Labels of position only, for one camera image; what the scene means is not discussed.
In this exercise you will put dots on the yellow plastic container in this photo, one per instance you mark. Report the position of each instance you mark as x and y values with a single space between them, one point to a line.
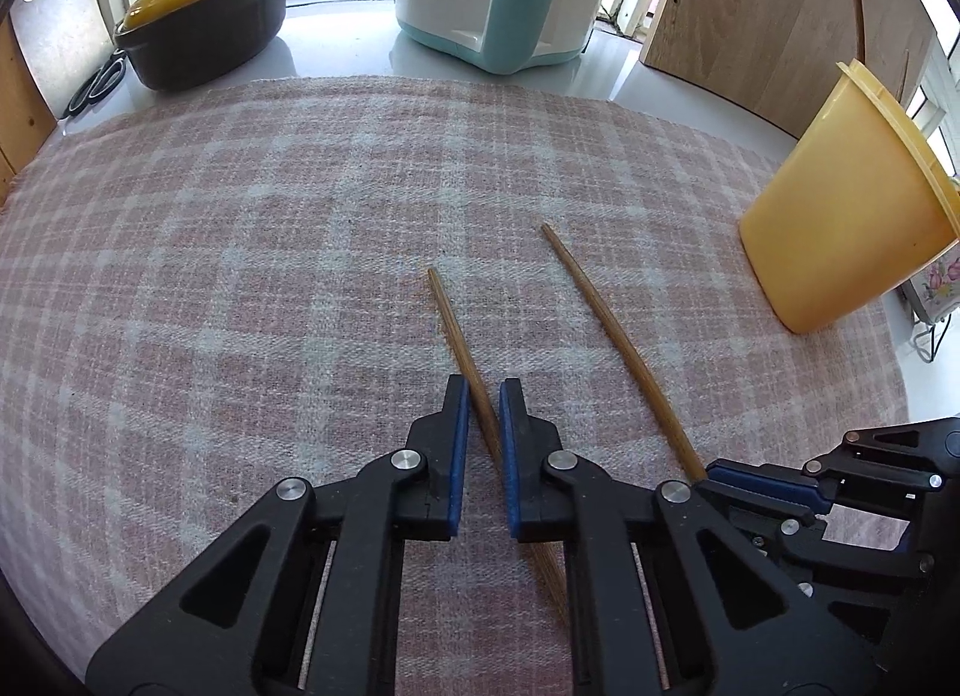
832 216

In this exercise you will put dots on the black casserole pot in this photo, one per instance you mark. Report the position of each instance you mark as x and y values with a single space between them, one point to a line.
210 36

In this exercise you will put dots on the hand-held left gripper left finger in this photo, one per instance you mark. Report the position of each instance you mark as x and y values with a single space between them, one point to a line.
459 456

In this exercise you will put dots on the light wooden board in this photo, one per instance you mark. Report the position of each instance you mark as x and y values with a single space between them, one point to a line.
772 13

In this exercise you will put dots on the white cutting board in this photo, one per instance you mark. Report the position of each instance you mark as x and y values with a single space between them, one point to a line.
60 43

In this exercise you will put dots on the floral slow cooker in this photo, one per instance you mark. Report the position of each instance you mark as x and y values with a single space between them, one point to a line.
937 283

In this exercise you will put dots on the red-tipped wooden chopstick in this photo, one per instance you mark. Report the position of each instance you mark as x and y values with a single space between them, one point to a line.
615 343
861 21
450 321
904 77

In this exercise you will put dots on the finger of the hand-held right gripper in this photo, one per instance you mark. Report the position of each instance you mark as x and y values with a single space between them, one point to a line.
795 542
765 482

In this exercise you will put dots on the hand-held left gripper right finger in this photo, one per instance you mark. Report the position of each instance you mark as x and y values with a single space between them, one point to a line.
511 463

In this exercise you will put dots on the pink plaid cloth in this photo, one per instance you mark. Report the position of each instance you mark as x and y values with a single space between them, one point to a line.
262 253

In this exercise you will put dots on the brown wooden plank board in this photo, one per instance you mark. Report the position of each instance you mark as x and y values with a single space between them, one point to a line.
22 133

